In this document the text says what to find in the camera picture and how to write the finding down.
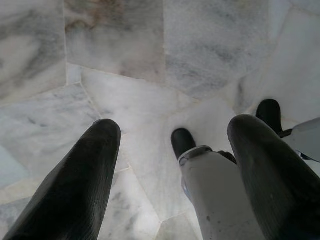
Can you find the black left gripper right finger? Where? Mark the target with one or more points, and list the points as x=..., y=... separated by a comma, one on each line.
x=275, y=190

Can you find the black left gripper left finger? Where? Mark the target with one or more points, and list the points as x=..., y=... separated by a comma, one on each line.
x=75, y=195

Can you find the silver robot right leg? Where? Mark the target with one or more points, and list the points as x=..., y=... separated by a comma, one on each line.
x=307, y=137

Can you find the silver robot leg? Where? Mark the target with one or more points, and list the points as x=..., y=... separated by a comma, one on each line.
x=307, y=137
x=212, y=190

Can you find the silver robot left leg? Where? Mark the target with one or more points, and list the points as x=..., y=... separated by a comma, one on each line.
x=212, y=190

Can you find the black robot right foot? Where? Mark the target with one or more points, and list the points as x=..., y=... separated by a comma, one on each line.
x=270, y=115

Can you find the black robot foot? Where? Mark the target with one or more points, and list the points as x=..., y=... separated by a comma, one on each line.
x=270, y=115
x=182, y=142

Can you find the black robot left foot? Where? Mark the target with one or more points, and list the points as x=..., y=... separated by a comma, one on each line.
x=182, y=142

